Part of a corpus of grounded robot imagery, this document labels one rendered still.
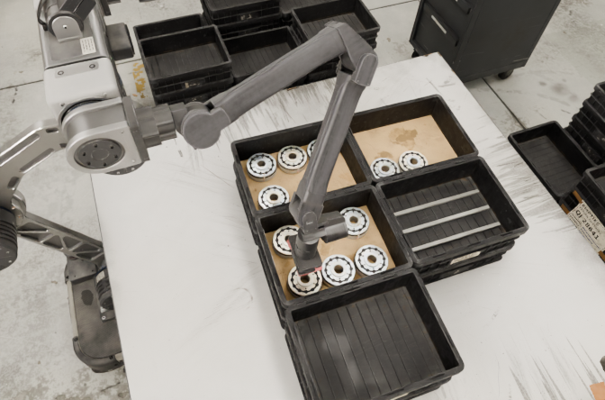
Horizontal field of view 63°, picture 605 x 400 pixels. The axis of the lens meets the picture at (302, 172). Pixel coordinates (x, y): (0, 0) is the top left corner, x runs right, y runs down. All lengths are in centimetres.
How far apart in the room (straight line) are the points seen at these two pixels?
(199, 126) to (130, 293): 83
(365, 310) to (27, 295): 167
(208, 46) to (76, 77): 167
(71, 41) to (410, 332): 114
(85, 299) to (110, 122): 135
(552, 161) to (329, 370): 178
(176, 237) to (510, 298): 114
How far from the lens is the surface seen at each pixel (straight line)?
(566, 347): 183
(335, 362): 145
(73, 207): 280
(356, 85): 112
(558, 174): 278
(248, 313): 162
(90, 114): 104
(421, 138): 189
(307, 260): 130
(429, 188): 176
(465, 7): 285
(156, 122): 102
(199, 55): 265
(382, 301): 153
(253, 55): 279
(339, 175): 172
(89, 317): 223
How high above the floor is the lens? 223
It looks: 55 degrees down
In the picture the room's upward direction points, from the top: 5 degrees clockwise
